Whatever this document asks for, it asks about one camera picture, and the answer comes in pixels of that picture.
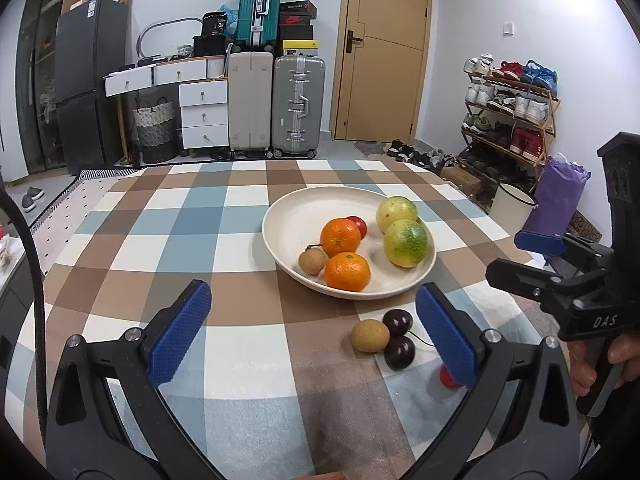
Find white drawer desk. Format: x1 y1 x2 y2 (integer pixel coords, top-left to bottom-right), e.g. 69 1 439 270
104 55 229 150

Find red cherry tomato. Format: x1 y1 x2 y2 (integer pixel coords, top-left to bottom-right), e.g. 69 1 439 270
438 364 462 389
347 216 368 240

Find stacked shoe boxes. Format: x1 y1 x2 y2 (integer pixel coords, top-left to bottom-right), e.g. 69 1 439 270
277 0 319 56

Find brown longan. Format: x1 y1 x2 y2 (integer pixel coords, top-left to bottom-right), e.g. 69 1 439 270
298 244 328 276
349 318 390 353

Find purple bag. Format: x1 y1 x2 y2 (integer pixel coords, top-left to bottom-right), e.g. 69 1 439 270
523 152 591 235

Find beige suitcase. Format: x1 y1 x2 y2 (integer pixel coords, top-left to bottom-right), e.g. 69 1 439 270
228 52 273 152

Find large green yellow fruit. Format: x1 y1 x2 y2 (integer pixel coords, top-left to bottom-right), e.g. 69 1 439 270
384 219 430 269

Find black cable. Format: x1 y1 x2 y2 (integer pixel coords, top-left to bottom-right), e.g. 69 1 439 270
0 173 48 441

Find silver suitcase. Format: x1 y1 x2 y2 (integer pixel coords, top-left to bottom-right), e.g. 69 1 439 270
271 55 326 159

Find small yellow green fruit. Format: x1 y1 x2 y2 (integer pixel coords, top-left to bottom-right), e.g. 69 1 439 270
375 196 418 233

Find teal suitcase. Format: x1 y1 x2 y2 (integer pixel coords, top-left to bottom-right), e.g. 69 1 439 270
235 0 280 52

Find oval mirror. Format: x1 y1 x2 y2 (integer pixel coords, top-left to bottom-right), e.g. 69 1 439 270
136 16 203 58

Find black refrigerator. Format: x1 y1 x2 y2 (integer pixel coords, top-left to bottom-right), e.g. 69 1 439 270
54 0 128 174

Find woven laundry basket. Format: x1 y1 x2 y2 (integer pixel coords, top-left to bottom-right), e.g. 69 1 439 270
134 96 179 165

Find orange mandarin front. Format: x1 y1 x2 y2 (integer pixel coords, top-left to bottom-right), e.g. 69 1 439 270
320 218 361 258

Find checkered tablecloth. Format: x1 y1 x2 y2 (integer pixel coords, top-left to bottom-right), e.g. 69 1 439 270
35 159 554 479

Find white bucket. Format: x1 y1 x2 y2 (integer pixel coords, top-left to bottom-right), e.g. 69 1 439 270
489 183 538 235

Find orange mandarin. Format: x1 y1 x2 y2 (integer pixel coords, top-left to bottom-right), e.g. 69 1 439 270
320 218 361 258
324 252 371 292

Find wooden shoe rack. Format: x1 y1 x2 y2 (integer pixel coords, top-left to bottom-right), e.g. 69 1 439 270
458 53 561 192

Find dark plum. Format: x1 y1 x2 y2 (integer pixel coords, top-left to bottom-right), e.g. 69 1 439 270
384 336 416 370
382 309 413 338

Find wooden door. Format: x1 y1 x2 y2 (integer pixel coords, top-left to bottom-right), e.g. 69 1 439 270
330 0 432 143

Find person's right hand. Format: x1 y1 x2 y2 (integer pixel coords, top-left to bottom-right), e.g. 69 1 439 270
566 331 640 399

